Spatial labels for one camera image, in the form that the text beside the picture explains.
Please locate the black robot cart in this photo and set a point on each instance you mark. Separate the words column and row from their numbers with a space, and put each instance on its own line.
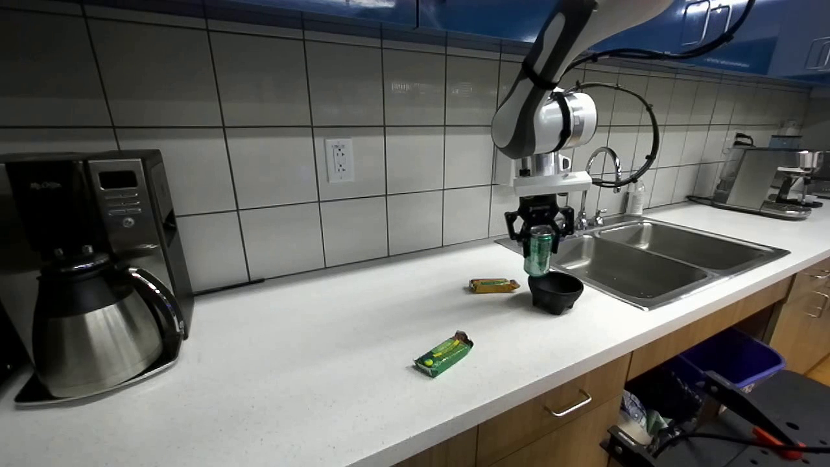
column 778, row 417

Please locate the blue glossy upper cabinets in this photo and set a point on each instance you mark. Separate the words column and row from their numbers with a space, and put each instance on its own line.
column 482, row 21

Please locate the silver espresso machine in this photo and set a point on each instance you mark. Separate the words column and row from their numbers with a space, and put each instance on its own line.
column 760, row 182

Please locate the yellow snack bar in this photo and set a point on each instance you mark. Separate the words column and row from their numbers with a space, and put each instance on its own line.
column 494, row 284

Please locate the stainless steel coffee carafe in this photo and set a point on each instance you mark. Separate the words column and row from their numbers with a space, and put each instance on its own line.
column 94, row 332

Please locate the green snack pack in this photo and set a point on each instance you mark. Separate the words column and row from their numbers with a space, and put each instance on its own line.
column 444, row 353

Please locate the small clear soap bottle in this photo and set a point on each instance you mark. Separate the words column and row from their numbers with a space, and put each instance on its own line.
column 635, row 199

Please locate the black bowl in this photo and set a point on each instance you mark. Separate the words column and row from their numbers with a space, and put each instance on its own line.
column 555, row 294

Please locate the green drink can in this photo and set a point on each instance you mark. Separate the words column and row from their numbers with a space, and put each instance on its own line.
column 540, row 253

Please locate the white wall power outlet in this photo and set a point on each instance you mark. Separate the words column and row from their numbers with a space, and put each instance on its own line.
column 338, row 160

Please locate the wooden base cabinets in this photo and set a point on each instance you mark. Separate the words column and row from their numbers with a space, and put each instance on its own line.
column 605, row 405

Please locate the blue plastic bin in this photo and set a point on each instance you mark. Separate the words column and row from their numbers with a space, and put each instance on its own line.
column 731, row 357

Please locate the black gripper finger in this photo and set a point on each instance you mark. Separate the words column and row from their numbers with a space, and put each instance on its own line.
column 562, row 221
column 516, row 223

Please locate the black drip coffee maker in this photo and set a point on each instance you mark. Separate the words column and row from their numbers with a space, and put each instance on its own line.
column 120, row 199

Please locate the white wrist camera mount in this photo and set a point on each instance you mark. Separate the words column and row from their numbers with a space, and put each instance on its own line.
column 553, row 182

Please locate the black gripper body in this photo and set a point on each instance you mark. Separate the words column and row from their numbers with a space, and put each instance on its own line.
column 540, row 212

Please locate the chrome sink faucet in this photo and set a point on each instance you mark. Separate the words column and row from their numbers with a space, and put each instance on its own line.
column 605, row 160

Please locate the stainless steel double sink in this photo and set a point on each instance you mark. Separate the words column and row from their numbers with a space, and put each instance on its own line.
column 649, row 260

